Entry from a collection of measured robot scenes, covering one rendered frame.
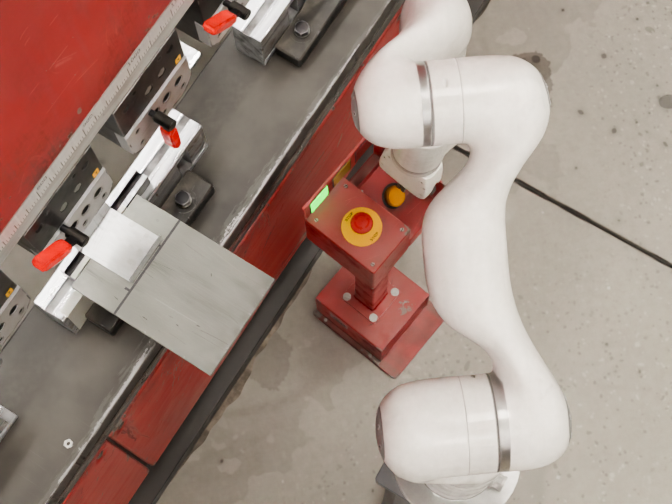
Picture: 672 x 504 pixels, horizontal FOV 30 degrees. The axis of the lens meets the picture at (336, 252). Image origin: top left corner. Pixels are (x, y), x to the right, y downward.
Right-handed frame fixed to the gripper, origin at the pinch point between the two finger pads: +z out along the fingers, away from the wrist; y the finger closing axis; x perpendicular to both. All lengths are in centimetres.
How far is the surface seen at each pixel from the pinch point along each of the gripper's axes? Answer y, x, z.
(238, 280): -8.3, -34.1, -15.0
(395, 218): 2.2, -4.9, 6.2
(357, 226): -1.7, -10.9, 3.6
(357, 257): 1.6, -14.6, 6.3
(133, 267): -22, -43, -14
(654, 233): 45, 52, 81
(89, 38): -33, -30, -67
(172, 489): -3, -67, 85
